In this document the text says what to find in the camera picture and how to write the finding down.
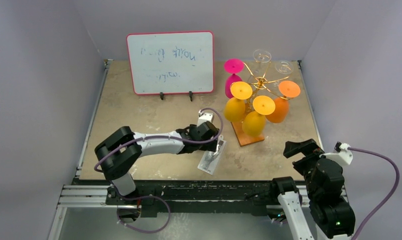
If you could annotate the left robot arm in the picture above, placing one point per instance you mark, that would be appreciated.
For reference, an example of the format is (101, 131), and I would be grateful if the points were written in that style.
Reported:
(119, 152)

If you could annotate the yellow wine glass left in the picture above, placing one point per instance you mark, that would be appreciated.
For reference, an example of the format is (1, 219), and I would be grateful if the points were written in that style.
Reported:
(235, 107)

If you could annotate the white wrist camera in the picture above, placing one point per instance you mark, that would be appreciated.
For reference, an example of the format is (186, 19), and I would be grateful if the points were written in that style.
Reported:
(205, 117)
(342, 154)

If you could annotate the clear wine glass right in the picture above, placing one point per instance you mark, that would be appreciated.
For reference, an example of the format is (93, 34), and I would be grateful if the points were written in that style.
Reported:
(284, 67)

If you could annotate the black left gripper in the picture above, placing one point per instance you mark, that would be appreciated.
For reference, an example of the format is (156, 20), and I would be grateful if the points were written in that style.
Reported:
(210, 146)

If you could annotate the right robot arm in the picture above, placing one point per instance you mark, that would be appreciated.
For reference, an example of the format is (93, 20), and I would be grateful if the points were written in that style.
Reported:
(323, 174)

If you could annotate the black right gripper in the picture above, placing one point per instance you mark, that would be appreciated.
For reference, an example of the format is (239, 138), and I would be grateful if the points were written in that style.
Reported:
(301, 151)

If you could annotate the clear wine glass left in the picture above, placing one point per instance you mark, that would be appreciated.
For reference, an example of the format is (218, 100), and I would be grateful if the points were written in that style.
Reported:
(263, 59)

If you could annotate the white plastic packaged item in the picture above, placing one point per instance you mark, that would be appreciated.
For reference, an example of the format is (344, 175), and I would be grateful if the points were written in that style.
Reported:
(210, 160)

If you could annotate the red framed whiteboard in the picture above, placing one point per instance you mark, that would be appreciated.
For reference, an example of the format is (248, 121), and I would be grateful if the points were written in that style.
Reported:
(171, 62)

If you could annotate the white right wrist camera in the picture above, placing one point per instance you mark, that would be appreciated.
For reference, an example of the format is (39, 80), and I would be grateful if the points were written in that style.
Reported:
(342, 154)

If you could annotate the yellow wine glass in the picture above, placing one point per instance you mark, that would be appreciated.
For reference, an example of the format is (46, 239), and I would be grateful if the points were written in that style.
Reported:
(255, 121)
(235, 107)

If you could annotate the clear wine glass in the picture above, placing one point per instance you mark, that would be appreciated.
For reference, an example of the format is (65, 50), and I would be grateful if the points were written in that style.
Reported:
(263, 59)
(284, 67)

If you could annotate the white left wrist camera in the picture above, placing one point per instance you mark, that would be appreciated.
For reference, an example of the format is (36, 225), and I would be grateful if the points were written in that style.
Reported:
(205, 117)

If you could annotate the black metal base frame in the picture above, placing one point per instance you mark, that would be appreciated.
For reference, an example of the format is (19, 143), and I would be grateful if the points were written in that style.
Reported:
(154, 197)

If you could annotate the gold wire wine glass rack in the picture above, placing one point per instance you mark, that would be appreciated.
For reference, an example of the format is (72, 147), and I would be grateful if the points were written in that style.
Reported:
(246, 109)

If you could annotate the pink wine glass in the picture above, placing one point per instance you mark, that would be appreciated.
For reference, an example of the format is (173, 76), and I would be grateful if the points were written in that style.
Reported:
(232, 66)

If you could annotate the orange wine glass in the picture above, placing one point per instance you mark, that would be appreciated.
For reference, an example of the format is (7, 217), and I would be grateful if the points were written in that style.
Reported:
(288, 90)

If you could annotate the yellow wine glass front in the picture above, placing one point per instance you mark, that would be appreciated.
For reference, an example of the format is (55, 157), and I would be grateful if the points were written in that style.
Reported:
(255, 121)

